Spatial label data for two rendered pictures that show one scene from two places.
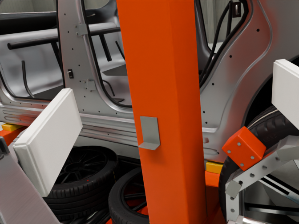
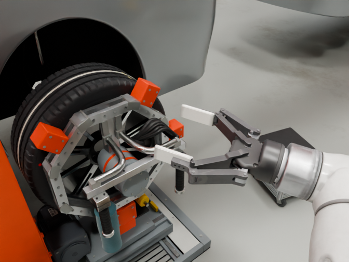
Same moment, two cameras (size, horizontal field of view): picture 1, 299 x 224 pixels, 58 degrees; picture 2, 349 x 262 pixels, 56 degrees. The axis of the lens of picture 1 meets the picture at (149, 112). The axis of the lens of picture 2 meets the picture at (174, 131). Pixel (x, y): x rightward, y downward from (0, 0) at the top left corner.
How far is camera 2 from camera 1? 0.57 m
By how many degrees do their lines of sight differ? 65
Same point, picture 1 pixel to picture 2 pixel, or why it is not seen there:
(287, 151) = (83, 125)
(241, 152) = (54, 142)
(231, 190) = (53, 173)
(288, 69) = (190, 108)
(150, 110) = not seen: outside the picture
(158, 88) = not seen: outside the picture
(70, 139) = (169, 158)
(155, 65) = not seen: outside the picture
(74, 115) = (161, 152)
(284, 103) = (188, 116)
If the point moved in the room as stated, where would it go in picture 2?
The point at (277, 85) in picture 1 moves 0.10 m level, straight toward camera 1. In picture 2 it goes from (184, 112) to (223, 132)
